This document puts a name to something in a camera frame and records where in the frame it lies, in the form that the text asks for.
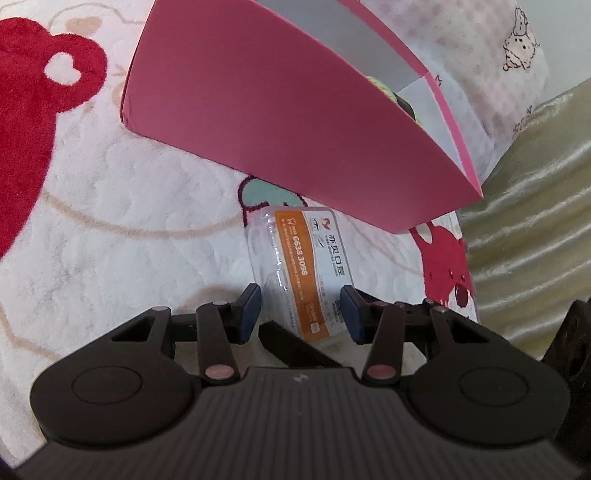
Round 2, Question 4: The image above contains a red bear printed blanket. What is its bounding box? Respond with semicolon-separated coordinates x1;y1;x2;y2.
0;0;481;467

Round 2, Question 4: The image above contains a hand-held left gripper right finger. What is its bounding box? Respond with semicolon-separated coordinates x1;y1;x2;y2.
340;285;492;386

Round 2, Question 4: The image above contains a green yarn ball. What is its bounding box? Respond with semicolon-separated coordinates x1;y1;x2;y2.
365;76;419;125

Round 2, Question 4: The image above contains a pink cardboard box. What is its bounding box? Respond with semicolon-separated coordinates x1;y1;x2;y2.
121;0;484;234

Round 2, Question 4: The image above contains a clear packet with orange label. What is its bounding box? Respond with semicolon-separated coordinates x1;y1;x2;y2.
247;208;356;344

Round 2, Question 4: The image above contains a beige satin cloth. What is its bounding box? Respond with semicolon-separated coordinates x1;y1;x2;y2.
457;78;591;352

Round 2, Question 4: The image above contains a pink checked cartoon pillow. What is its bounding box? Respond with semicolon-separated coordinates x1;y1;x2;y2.
365;0;550;185

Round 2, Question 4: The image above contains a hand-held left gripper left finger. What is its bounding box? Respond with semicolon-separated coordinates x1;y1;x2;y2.
111;283;262;385

